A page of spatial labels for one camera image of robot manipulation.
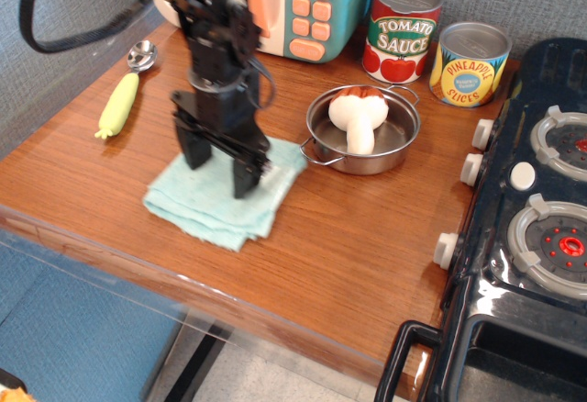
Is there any white stove knob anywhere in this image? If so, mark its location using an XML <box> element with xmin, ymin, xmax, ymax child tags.
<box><xmin>433</xmin><ymin>233</ymin><xmax>459</xmax><ymax>270</ymax></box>
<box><xmin>471</xmin><ymin>118</ymin><xmax>494</xmax><ymax>151</ymax></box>
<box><xmin>460</xmin><ymin>153</ymin><xmax>483</xmax><ymax>187</ymax></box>

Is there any grey burner ring lower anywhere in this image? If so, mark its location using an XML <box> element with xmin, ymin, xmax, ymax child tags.
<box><xmin>506</xmin><ymin>193</ymin><xmax>587</xmax><ymax>301</ymax></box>

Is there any white round stove button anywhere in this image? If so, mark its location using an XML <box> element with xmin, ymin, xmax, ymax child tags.
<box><xmin>509</xmin><ymin>162</ymin><xmax>536</xmax><ymax>191</ymax></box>

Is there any grey burner ring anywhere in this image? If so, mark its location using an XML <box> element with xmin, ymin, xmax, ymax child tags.
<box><xmin>506</xmin><ymin>193</ymin><xmax>587</xmax><ymax>301</ymax></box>
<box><xmin>529</xmin><ymin>105</ymin><xmax>587</xmax><ymax>183</ymax></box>

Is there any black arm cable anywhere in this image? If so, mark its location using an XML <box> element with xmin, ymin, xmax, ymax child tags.
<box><xmin>17</xmin><ymin>0</ymin><xmax>152</xmax><ymax>54</ymax></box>

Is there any white stove knob lower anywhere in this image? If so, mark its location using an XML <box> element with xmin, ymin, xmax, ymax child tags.
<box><xmin>433</xmin><ymin>233</ymin><xmax>459</xmax><ymax>270</ymax></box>

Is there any spoon with yellow-green handle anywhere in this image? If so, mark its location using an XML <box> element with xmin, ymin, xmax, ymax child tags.
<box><xmin>94</xmin><ymin>39</ymin><xmax>158</xmax><ymax>140</ymax></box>

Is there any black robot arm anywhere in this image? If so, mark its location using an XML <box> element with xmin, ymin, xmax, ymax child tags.
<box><xmin>163</xmin><ymin>0</ymin><xmax>270</xmax><ymax>198</ymax></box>

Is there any white stove knob upper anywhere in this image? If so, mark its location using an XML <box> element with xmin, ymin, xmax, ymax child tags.
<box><xmin>471</xmin><ymin>118</ymin><xmax>494</xmax><ymax>151</ymax></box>

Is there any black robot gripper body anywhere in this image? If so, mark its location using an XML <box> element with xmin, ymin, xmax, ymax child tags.
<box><xmin>172</xmin><ymin>78</ymin><xmax>270</xmax><ymax>173</ymax></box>

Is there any white stove knob middle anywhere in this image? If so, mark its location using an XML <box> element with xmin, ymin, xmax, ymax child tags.
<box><xmin>460</xmin><ymin>153</ymin><xmax>483</xmax><ymax>187</ymax></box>

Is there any tomato sauce can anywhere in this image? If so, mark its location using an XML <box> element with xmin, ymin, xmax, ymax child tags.
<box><xmin>362</xmin><ymin>0</ymin><xmax>443</xmax><ymax>84</ymax></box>

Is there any orange plush toy corner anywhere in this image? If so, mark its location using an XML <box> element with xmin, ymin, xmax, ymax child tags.
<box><xmin>0</xmin><ymin>387</ymin><xmax>36</xmax><ymax>402</ymax></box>

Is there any plush mushroom toy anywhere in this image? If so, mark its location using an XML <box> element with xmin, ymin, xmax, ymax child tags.
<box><xmin>328</xmin><ymin>85</ymin><xmax>389</xmax><ymax>155</ymax></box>

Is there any black toy stove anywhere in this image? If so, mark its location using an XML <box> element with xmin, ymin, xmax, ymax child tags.
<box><xmin>375</xmin><ymin>38</ymin><xmax>586</xmax><ymax>401</ymax></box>

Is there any pineapple slices can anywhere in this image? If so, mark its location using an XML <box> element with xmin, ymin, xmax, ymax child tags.
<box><xmin>429</xmin><ymin>21</ymin><xmax>512</xmax><ymax>107</ymax></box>

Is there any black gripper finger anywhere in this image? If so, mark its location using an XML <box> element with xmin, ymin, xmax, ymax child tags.
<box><xmin>175</xmin><ymin>119</ymin><xmax>212</xmax><ymax>170</ymax></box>
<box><xmin>233</xmin><ymin>159</ymin><xmax>262</xmax><ymax>199</ymax></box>

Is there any small steel pan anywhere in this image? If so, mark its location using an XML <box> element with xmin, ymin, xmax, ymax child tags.
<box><xmin>299</xmin><ymin>84</ymin><xmax>421</xmax><ymax>175</ymax></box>

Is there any grey burner ring upper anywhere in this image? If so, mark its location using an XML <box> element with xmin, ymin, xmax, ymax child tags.
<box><xmin>529</xmin><ymin>105</ymin><xmax>587</xmax><ymax>183</ymax></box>

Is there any teal toy microwave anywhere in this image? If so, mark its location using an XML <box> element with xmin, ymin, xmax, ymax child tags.
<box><xmin>155</xmin><ymin>0</ymin><xmax>370</xmax><ymax>63</ymax></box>

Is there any light blue cloth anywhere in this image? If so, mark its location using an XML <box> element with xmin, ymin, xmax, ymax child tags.
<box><xmin>143</xmin><ymin>138</ymin><xmax>307</xmax><ymax>251</ymax></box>

